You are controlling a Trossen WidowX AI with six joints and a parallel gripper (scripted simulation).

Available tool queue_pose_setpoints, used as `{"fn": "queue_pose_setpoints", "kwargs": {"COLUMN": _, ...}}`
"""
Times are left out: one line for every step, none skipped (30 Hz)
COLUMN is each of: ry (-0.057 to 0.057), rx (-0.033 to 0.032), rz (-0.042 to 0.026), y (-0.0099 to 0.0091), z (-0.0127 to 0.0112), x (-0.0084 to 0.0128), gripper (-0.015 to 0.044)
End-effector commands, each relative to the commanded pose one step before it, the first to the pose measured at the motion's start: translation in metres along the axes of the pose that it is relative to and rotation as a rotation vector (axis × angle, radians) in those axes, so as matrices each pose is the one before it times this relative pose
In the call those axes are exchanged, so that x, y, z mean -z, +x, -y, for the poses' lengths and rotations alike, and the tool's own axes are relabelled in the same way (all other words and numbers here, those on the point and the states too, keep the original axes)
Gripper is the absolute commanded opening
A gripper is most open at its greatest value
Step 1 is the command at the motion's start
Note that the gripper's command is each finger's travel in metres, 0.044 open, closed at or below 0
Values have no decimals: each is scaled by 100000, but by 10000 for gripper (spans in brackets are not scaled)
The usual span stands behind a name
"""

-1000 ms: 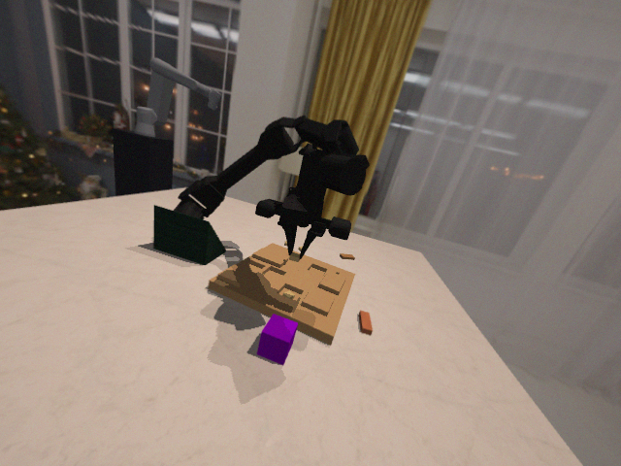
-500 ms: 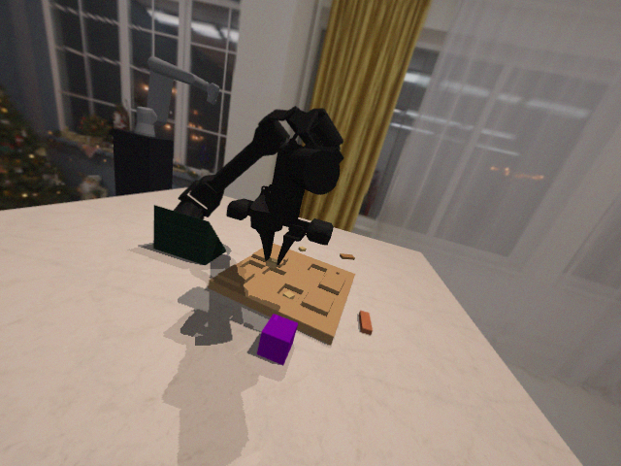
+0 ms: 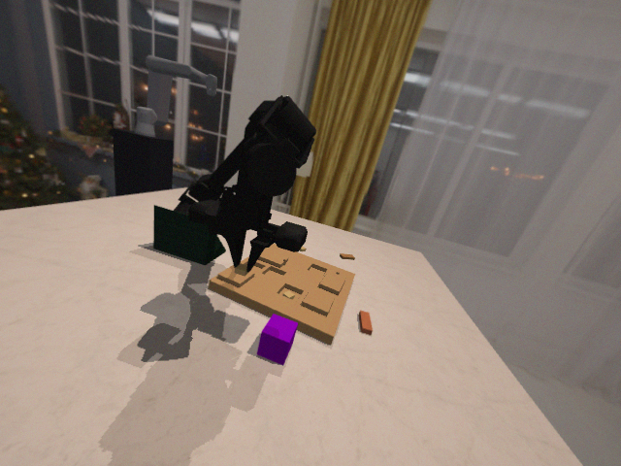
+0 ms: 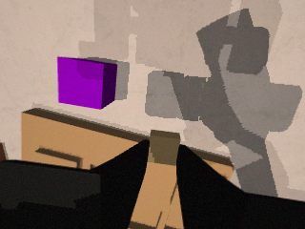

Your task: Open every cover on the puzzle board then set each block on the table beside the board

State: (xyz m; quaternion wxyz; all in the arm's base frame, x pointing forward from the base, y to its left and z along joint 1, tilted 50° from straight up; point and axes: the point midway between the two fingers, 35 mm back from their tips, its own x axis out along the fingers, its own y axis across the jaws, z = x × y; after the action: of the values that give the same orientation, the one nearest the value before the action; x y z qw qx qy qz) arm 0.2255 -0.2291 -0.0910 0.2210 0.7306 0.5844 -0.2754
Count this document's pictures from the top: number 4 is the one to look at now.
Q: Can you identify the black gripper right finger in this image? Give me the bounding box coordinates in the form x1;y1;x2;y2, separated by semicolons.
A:
176;144;305;229

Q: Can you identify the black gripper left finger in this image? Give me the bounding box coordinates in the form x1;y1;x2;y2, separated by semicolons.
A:
0;139;150;229

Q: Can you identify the orange-red rectangular block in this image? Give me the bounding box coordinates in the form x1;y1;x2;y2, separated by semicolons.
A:
0;142;6;162

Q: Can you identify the purple cube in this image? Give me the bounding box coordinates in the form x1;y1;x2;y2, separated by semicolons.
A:
57;57;117;110

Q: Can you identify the tan block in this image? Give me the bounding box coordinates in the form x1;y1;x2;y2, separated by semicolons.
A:
148;130;181;166

